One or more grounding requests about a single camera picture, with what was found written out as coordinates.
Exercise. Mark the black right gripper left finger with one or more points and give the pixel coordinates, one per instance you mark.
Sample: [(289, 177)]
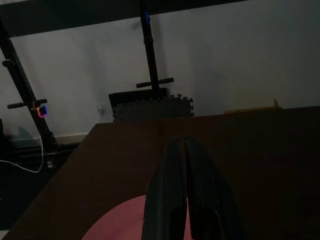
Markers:
[(166, 190)]

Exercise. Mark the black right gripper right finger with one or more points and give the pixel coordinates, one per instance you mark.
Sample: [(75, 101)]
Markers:
[(207, 200)]

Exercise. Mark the pink round plate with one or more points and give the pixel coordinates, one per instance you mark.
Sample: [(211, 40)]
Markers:
[(120, 220)]

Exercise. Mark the dark foam puzzle mat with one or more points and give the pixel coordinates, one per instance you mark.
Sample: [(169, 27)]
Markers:
[(150, 110)]

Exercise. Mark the small white plug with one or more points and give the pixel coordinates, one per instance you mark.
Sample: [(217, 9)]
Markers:
[(50, 163)]

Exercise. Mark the black metal exercise rack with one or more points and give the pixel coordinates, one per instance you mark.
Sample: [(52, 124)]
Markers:
[(151, 50)]

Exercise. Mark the small blue-lit device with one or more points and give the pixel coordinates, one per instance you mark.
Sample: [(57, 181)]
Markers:
[(43, 111)]

